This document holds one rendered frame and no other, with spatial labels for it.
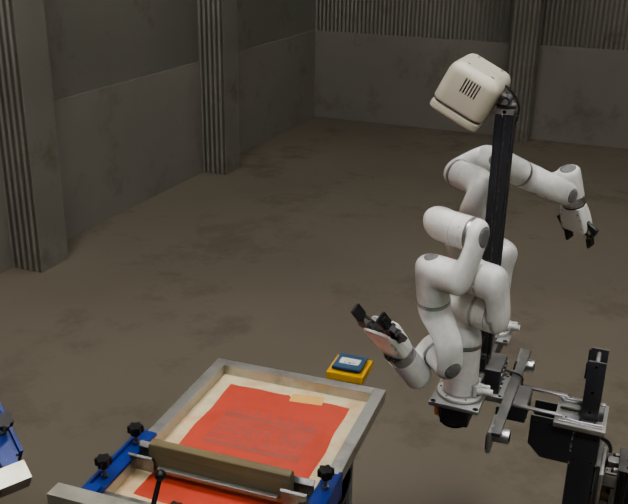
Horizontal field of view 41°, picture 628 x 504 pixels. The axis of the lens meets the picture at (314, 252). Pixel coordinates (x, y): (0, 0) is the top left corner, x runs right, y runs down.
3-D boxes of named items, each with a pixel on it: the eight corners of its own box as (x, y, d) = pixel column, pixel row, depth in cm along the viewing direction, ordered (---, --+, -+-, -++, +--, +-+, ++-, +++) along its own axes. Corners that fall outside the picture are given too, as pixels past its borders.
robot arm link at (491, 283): (445, 187, 216) (510, 203, 205) (456, 303, 237) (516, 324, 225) (413, 214, 208) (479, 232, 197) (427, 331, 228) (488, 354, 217)
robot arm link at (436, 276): (442, 201, 212) (494, 214, 202) (446, 272, 222) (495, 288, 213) (404, 229, 202) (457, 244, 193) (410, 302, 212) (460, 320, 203)
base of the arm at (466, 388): (496, 389, 239) (502, 340, 233) (487, 410, 228) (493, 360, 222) (443, 377, 244) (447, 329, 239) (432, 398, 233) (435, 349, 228)
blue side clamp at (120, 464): (142, 447, 244) (141, 426, 241) (158, 450, 242) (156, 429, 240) (83, 510, 217) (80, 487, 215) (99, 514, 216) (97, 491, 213)
